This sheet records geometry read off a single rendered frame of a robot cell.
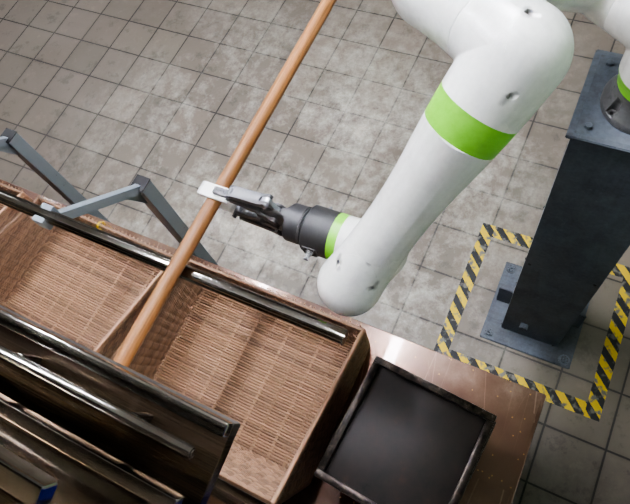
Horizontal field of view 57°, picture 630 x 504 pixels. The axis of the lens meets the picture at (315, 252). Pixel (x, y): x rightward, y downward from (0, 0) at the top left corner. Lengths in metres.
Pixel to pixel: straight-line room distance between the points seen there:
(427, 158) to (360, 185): 1.77
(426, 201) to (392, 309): 1.50
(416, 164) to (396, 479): 0.72
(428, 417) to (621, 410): 1.10
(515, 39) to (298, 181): 1.95
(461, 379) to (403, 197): 0.88
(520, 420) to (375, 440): 0.46
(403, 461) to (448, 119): 0.76
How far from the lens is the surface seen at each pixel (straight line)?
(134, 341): 1.12
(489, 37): 0.74
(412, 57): 2.95
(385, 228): 0.84
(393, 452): 1.29
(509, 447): 1.60
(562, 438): 2.22
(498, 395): 1.62
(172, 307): 1.71
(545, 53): 0.73
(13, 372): 0.97
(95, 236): 1.29
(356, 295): 0.91
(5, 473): 0.53
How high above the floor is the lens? 2.16
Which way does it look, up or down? 63 degrees down
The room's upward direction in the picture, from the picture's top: 22 degrees counter-clockwise
